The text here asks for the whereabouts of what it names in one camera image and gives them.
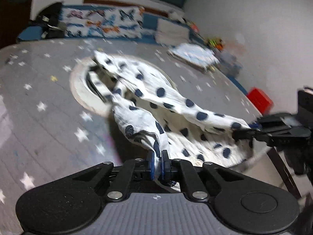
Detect white navy polka-dot pants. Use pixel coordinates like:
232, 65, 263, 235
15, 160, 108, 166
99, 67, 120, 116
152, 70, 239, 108
90, 51, 254, 168

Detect red box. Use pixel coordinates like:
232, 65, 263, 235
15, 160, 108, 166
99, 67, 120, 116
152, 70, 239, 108
247, 88, 274, 115

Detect folded striped blue blanket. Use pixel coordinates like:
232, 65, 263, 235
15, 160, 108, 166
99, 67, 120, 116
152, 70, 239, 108
167, 43, 220, 72

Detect colourful toy pile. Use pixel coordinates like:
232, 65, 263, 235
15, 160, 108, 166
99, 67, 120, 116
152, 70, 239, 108
205, 38, 224, 52

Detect grey star-patterned table cover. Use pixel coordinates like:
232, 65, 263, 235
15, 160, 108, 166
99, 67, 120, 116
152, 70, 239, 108
1, 39, 259, 234

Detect grey cushion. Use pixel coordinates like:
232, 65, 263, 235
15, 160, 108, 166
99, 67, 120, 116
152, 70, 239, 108
155, 19, 189, 46

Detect butterfly print pillow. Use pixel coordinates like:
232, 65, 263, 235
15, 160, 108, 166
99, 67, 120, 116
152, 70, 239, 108
59, 6, 145, 39

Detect black bag on bench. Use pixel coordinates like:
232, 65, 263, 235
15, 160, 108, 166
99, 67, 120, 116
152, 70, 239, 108
29, 2, 66, 39

